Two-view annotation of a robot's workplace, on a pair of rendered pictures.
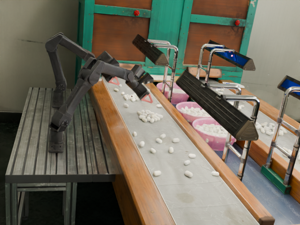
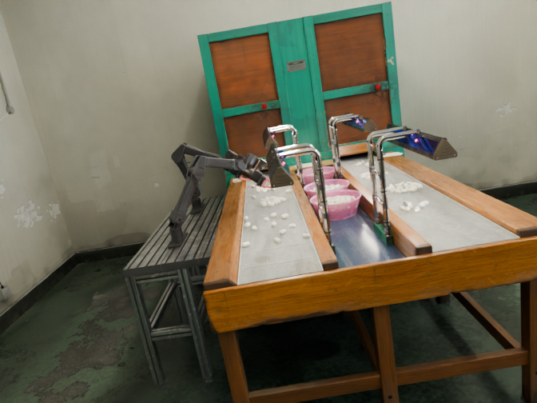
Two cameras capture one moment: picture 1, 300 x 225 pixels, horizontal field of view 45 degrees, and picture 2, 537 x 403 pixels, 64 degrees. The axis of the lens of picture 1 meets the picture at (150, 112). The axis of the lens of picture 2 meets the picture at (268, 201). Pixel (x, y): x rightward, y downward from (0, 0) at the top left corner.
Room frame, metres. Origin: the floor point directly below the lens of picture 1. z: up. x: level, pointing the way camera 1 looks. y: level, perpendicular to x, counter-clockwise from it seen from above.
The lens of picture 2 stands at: (-0.26, -0.72, 1.37)
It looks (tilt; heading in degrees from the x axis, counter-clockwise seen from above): 15 degrees down; 18
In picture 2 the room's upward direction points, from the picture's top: 10 degrees counter-clockwise
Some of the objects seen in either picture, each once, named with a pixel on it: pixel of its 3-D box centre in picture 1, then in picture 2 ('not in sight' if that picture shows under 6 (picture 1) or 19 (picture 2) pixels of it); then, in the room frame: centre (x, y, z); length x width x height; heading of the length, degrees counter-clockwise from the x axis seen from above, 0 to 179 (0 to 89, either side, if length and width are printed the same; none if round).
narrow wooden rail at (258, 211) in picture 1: (180, 128); (303, 206); (1.94, -0.18, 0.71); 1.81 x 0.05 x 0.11; 18
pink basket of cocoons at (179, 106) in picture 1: (196, 116); (327, 193); (2.14, -0.29, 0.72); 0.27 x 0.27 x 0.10
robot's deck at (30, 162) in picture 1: (100, 124); (230, 220); (1.99, 0.28, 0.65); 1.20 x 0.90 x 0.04; 15
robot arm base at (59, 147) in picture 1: (56, 136); (176, 233); (1.63, 0.44, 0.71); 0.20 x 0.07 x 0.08; 15
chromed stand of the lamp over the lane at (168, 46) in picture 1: (157, 75); (285, 161); (2.34, -0.02, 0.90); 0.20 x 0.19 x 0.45; 18
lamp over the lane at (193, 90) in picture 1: (210, 98); (276, 161); (1.39, -0.23, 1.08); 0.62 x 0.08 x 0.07; 18
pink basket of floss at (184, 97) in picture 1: (173, 93); (316, 177); (2.56, -0.16, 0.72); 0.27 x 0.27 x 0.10
